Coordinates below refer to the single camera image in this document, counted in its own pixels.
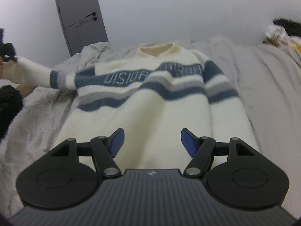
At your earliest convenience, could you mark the black door handle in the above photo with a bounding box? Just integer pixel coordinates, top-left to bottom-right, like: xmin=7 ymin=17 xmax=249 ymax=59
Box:
xmin=85 ymin=12 xmax=98 ymax=21

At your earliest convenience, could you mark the grey door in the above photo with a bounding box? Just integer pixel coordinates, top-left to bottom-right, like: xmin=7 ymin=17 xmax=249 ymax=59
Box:
xmin=56 ymin=0 xmax=108 ymax=56

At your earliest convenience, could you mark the black garment pile left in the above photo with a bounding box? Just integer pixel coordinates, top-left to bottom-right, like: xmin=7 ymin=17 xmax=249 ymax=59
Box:
xmin=0 ymin=85 xmax=23 ymax=139

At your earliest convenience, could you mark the white crumpled cloth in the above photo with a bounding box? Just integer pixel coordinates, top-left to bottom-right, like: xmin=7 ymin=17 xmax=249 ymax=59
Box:
xmin=265 ymin=24 xmax=291 ymax=45

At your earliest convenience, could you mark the yellow printed pillow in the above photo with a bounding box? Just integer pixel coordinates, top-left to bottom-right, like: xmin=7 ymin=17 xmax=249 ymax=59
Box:
xmin=289 ymin=43 xmax=301 ymax=52

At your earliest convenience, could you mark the black fluffy garment right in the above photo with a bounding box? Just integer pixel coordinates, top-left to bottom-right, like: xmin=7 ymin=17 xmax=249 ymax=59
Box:
xmin=273 ymin=18 xmax=301 ymax=37

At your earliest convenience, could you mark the cream blue striped sweater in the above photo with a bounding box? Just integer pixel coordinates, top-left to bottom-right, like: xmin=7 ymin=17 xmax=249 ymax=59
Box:
xmin=1 ymin=42 xmax=258 ymax=170

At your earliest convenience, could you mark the brown pillow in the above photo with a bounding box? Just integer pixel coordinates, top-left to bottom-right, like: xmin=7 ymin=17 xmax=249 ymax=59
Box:
xmin=16 ymin=84 xmax=36 ymax=99

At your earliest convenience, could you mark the grey bed sheet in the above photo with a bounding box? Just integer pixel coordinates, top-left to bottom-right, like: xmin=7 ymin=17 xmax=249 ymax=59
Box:
xmin=1 ymin=36 xmax=300 ymax=217

